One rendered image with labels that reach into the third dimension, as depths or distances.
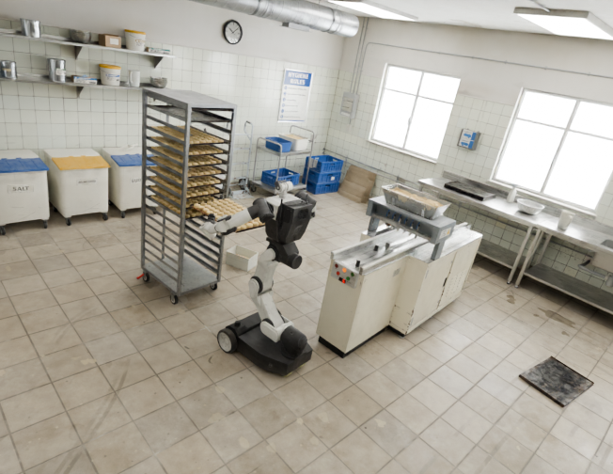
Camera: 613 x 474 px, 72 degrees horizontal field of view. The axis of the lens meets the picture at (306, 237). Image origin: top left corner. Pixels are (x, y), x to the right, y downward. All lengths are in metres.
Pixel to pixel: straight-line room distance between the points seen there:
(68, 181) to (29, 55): 1.40
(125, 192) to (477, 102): 4.99
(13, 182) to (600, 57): 6.73
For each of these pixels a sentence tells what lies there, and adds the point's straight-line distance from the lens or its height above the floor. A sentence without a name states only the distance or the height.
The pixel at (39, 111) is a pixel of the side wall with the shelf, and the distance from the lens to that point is 5.94.
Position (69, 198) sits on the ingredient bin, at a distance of 5.58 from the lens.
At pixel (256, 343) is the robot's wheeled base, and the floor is 0.17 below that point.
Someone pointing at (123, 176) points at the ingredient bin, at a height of 0.57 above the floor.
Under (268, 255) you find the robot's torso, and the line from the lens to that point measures 3.17.
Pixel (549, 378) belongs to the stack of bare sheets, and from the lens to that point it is 4.57.
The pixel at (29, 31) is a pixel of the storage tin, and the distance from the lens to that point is 5.58.
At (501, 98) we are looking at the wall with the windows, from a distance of 6.76.
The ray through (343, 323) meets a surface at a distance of 3.58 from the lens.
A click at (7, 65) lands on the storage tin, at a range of 5.58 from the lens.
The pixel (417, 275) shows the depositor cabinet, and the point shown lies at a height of 0.70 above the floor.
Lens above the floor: 2.32
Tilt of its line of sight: 23 degrees down
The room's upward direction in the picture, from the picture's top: 10 degrees clockwise
